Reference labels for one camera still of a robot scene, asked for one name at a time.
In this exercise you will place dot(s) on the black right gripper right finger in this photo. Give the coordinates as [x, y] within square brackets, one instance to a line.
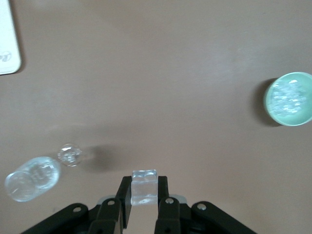
[162, 190]

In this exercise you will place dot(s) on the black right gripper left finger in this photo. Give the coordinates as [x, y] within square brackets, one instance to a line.
[124, 192]

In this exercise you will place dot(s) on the clear ice cube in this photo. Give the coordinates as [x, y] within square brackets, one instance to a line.
[144, 187]

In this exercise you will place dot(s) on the clear stemmed wine glass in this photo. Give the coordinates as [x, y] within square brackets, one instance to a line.
[36, 175]

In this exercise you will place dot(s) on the clear ice cubes pile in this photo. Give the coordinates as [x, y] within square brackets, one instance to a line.
[288, 97]

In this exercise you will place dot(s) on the green ceramic bowl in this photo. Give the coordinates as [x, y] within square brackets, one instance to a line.
[287, 120]

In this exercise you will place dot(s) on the cream rabbit print tray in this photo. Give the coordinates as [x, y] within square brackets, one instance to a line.
[7, 36]

